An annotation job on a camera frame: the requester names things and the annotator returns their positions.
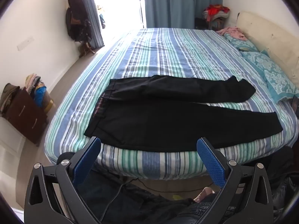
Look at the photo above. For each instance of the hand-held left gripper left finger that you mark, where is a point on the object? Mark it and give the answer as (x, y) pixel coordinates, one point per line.
(85, 162)

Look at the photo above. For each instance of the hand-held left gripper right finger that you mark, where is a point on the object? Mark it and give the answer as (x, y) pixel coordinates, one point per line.
(211, 162)

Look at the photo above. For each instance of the black pants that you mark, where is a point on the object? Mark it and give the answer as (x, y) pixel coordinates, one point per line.
(151, 116)

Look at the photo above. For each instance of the yellow-green stool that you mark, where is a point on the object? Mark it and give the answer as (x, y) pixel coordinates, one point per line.
(178, 197)

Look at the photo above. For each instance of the person's dark clothing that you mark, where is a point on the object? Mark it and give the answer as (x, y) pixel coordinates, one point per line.
(140, 206)

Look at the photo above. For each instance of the black bag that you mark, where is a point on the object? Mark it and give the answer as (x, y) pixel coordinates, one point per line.
(282, 168)

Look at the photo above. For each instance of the brown drawer cabinet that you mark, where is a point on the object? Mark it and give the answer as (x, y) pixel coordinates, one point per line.
(25, 119)

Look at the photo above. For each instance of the white cabinet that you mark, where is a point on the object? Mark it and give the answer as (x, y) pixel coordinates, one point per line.
(10, 137)

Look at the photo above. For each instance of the pile of colourful clothes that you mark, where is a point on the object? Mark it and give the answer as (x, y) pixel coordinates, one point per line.
(39, 91)

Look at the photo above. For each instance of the dark cloth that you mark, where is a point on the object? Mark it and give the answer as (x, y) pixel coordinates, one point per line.
(295, 106)

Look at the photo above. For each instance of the olive garment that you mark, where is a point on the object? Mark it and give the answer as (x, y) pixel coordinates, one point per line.
(8, 95)

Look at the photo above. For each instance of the large teal patterned pillow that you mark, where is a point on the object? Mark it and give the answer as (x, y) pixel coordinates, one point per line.
(271, 74)

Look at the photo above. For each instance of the wooden coat rack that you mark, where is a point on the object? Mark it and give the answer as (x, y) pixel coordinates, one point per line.
(86, 47)

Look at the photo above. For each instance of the bed with striped sheet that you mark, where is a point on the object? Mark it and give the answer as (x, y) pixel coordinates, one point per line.
(163, 51)

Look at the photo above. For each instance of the small teal patterned pillow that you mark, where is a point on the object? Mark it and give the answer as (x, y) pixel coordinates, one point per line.
(238, 43)

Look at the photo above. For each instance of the pink garment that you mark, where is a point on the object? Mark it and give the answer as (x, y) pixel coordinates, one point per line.
(231, 31)

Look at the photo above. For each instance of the narrow blue curtain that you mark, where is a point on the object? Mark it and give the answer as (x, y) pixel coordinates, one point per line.
(93, 28)

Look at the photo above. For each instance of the dark bedside stand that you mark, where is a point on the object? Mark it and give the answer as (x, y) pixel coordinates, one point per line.
(203, 24)

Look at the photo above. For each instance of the cream padded headboard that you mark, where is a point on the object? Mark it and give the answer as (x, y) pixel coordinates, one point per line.
(268, 35)

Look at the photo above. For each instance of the dark hanging coats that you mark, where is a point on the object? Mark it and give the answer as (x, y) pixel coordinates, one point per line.
(76, 18)

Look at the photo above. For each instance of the pile of red clothes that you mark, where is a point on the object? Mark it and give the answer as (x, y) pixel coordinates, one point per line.
(216, 10)

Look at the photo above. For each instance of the wide blue curtain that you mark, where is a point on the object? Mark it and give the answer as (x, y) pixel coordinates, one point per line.
(182, 4)

